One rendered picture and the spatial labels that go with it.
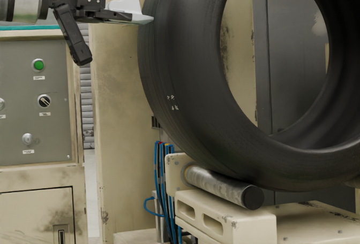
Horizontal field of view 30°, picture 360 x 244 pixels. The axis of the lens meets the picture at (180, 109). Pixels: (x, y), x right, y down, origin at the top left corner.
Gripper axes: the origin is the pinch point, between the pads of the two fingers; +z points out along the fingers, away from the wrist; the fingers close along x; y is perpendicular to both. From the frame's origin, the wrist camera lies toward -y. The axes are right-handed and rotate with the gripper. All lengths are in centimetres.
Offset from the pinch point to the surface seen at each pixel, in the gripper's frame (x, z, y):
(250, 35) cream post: 25.9, 32.9, 2.4
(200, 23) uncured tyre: -11.9, 6.6, -0.6
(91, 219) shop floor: 409, 72, -116
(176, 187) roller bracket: 23.3, 15.9, -34.4
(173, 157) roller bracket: 23.4, 14.6, -27.6
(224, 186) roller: -1.6, 17.5, -30.5
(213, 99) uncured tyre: -12.0, 10.0, -13.7
